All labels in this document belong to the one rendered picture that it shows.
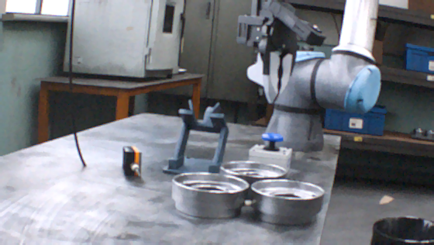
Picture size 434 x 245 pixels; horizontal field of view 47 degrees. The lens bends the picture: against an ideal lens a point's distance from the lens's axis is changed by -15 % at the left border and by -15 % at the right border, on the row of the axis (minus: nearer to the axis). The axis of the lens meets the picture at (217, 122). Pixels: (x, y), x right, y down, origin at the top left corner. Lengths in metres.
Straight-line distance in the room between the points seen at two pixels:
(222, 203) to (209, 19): 4.03
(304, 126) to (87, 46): 2.07
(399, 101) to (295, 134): 3.57
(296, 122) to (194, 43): 3.48
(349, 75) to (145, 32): 1.95
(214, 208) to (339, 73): 0.61
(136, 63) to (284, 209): 2.41
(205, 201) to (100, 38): 2.50
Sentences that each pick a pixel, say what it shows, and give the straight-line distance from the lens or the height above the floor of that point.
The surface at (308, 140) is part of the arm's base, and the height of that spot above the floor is 0.83.
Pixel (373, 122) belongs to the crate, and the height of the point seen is 0.55.
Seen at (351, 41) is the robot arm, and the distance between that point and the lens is 1.31.
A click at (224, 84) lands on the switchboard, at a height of 0.69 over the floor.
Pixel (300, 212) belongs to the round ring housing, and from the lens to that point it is 0.75.
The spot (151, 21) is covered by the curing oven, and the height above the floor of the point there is 1.12.
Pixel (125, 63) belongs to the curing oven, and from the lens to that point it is 3.12.
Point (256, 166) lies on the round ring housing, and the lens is 0.95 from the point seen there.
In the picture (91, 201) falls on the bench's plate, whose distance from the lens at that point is 0.79.
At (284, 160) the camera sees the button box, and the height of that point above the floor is 0.84.
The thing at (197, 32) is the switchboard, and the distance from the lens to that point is 4.76.
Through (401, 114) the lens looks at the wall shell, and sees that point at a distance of 4.86.
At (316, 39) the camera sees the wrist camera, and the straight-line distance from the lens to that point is 0.94.
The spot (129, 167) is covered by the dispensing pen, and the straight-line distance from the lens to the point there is 0.96.
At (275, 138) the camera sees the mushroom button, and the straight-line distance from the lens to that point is 1.04.
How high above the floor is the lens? 1.03
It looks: 8 degrees down
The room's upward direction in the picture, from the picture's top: 5 degrees clockwise
